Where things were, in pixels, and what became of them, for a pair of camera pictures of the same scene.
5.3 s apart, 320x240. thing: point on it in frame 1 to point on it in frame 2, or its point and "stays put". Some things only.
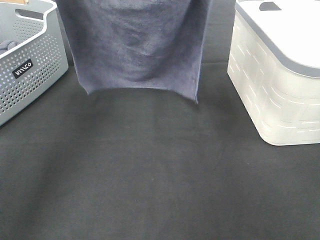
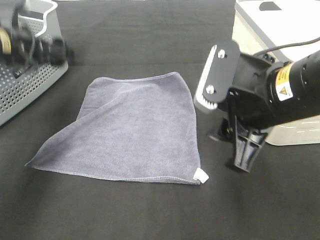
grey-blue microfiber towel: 137,43 to 142,126
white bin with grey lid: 274,61 stays put
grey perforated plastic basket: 33,54 stays put
